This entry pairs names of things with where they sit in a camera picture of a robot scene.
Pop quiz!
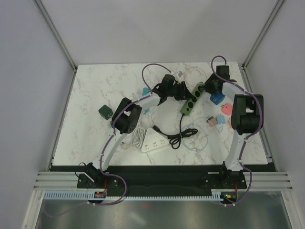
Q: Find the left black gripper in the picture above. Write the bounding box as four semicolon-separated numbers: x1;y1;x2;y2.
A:
167;82;193;102

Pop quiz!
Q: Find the thin pink cable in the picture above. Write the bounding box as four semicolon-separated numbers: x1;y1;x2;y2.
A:
182;66;209;88

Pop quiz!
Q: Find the blue cube adapter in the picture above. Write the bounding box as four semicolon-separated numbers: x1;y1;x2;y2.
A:
210;92;225;105

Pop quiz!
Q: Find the green power strip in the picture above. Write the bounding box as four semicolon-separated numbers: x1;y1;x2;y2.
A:
180;82;204;116

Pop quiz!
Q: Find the pink plug adapter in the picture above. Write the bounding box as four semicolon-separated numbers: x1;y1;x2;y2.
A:
221;103;233;115

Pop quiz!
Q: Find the teal power strip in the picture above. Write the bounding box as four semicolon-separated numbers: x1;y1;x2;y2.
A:
142;87;151;96

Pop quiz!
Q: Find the light blue charger plug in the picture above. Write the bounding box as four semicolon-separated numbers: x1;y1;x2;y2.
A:
216;114;226;125

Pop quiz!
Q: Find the light blue charging cable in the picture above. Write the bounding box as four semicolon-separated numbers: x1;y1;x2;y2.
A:
181;116;224;151

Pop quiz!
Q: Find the black power cord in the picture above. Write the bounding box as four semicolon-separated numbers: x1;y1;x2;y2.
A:
153;113;199;150

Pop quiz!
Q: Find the white triangular power strip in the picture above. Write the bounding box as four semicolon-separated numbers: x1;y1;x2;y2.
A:
141;128;169;153

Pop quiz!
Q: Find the white power cord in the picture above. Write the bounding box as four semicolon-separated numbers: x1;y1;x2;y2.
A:
120;120;147;151

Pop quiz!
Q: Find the dark green cube adapter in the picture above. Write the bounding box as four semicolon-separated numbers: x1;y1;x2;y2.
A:
98;104;113;120

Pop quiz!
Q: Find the beige dual usb adapter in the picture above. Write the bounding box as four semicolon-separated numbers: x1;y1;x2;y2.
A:
206;116;217;127

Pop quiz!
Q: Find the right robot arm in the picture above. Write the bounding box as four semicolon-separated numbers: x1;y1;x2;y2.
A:
203;65;264;189

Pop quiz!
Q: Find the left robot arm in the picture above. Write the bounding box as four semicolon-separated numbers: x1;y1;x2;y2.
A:
77;74;194;188

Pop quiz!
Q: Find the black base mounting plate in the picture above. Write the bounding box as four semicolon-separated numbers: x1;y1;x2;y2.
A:
51;164;257;198

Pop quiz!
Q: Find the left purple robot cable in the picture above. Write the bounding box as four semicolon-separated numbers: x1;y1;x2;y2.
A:
99;63;176;177

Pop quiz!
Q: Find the slotted cable duct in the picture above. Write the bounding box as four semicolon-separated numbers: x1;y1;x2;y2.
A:
44;190;224;201

